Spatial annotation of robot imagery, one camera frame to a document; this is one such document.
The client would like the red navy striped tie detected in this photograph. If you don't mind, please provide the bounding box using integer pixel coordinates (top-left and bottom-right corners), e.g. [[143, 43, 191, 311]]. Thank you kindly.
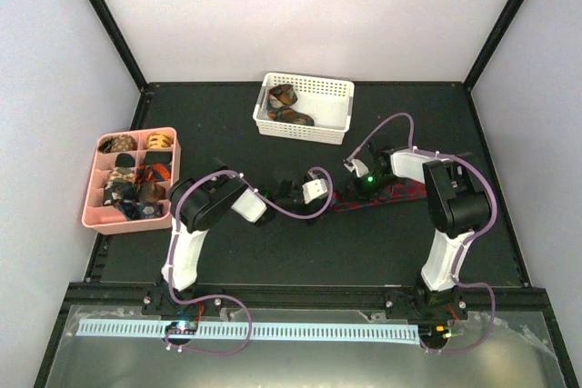
[[329, 180, 426, 213]]

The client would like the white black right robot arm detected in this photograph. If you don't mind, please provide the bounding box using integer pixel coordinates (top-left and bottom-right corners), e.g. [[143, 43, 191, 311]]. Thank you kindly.
[[344, 146, 497, 318]]

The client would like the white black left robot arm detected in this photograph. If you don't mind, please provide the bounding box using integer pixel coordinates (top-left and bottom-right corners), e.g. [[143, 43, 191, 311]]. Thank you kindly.
[[161, 166, 334, 314]]

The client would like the white perforated plastic basket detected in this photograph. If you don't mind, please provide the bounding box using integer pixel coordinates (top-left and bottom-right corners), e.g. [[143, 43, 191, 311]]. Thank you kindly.
[[253, 72, 355, 145]]

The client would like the brown patterned tie in basket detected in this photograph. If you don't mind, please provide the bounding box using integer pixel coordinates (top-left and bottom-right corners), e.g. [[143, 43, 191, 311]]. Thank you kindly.
[[267, 84, 315, 126]]

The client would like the orange navy striped tie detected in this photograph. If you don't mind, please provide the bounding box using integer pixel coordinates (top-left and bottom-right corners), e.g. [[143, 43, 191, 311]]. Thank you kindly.
[[135, 163, 172, 184]]

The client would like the orange patterned rolled tie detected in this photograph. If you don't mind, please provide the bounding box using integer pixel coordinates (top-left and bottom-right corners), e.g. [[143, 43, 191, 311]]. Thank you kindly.
[[145, 132, 174, 150]]

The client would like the dark geometric rolled tie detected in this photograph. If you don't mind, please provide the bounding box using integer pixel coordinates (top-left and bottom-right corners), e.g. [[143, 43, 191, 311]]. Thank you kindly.
[[115, 200, 164, 221]]

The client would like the black rolled tie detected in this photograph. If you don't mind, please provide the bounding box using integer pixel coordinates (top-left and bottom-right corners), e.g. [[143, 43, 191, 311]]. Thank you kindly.
[[115, 153, 135, 168]]

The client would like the camouflage rolled tie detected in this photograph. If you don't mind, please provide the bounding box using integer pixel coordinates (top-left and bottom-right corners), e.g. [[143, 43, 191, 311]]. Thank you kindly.
[[104, 167, 135, 194]]

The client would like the pink divided organizer tray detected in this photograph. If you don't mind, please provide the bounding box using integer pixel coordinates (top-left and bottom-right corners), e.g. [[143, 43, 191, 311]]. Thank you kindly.
[[82, 127, 181, 235]]

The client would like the brown monogram rolled tie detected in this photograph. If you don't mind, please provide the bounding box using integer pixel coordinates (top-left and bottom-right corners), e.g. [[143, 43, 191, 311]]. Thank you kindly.
[[97, 134, 137, 154]]

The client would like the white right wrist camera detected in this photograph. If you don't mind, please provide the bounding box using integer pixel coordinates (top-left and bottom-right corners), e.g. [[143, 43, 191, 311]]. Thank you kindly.
[[344, 158, 369, 178]]

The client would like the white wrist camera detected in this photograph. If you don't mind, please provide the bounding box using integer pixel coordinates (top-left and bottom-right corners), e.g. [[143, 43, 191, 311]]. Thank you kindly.
[[302, 178, 328, 204], [344, 158, 369, 178]]

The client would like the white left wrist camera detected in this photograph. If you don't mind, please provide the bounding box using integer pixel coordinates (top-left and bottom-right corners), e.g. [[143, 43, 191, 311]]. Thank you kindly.
[[302, 178, 328, 204]]

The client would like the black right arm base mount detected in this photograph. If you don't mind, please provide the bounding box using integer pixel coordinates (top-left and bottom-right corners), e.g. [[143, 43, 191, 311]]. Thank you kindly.
[[384, 285, 467, 321]]

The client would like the light blue slotted cable duct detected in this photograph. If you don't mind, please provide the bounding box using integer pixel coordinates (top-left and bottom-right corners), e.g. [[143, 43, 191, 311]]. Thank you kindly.
[[75, 319, 420, 345]]

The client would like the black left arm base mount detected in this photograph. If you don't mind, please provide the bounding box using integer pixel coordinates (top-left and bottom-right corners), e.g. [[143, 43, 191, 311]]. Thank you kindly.
[[140, 285, 224, 319]]

